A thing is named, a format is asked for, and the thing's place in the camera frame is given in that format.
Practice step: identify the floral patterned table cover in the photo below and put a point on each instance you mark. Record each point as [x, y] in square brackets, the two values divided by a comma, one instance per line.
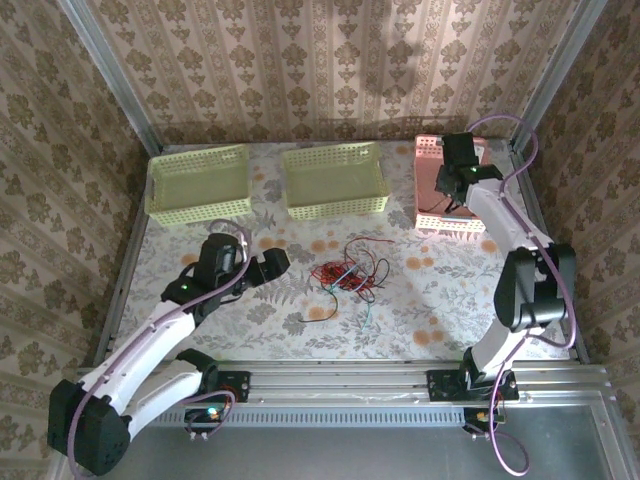
[440, 310]

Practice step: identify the grey sheet metal tray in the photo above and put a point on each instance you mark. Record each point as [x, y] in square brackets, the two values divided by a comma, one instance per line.
[350, 450]

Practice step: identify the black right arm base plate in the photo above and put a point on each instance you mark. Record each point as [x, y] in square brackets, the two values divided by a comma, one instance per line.
[442, 385]

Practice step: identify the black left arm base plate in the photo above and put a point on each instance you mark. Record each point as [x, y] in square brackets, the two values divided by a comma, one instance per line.
[235, 387]

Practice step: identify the pink plastic basket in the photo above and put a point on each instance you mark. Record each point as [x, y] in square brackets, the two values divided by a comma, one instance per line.
[427, 180]

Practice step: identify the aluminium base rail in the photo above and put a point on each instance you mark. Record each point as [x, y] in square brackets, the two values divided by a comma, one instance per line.
[340, 382]

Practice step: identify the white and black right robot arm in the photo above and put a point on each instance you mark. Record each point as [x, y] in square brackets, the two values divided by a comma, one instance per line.
[500, 215]

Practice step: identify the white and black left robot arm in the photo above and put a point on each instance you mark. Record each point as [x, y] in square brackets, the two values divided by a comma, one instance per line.
[150, 340]

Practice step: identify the yellow-green plastic basket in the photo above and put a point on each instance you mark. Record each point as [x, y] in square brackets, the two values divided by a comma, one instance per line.
[330, 185]
[200, 187]

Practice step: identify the aluminium frame post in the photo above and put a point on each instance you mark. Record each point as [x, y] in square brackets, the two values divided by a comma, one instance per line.
[549, 85]
[125, 95]

